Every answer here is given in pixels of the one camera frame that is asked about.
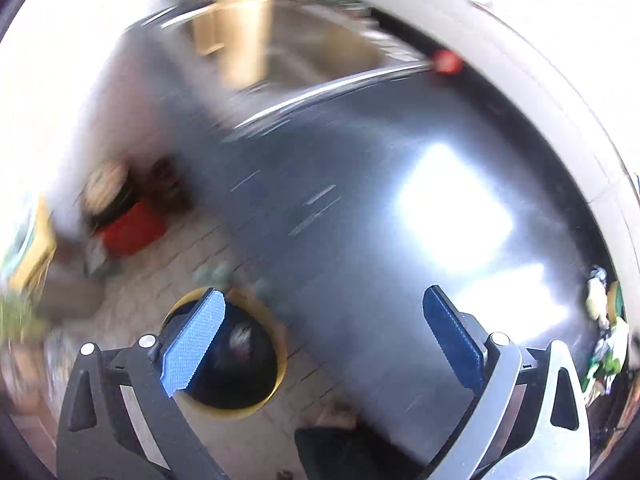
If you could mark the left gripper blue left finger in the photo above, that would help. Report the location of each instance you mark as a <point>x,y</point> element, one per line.
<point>183,352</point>

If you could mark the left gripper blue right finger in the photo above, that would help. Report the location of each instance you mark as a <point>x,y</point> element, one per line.
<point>459,336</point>

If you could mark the yellow rimmed trash bin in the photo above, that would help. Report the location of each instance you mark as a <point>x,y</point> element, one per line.
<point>246,362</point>

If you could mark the stainless steel kitchen sink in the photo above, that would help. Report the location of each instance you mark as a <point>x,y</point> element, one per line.
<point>315,52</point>

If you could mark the red plastic container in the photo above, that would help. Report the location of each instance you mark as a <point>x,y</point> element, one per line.
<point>131,232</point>

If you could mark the wooden cutting board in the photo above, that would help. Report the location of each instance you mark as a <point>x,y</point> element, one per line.
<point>239,32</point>

